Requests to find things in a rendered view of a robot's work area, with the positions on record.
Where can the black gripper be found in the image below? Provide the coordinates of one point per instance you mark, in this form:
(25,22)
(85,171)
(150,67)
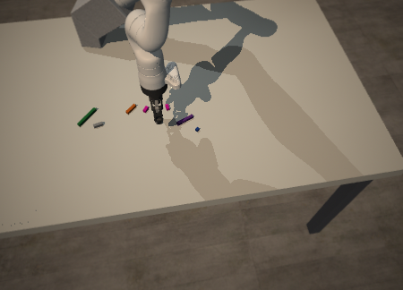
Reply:
(155,99)

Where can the dark green rod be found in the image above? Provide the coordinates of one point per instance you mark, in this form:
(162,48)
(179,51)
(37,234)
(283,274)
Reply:
(87,116)

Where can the grey rod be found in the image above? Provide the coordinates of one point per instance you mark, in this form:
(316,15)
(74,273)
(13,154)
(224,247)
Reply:
(97,125)

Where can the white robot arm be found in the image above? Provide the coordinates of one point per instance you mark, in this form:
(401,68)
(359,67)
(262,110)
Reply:
(147,35)

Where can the orange rectangular bar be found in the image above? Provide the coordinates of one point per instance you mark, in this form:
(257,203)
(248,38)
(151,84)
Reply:
(130,109)

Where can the purple rod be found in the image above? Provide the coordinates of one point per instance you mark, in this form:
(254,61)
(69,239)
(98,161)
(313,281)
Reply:
(189,117)

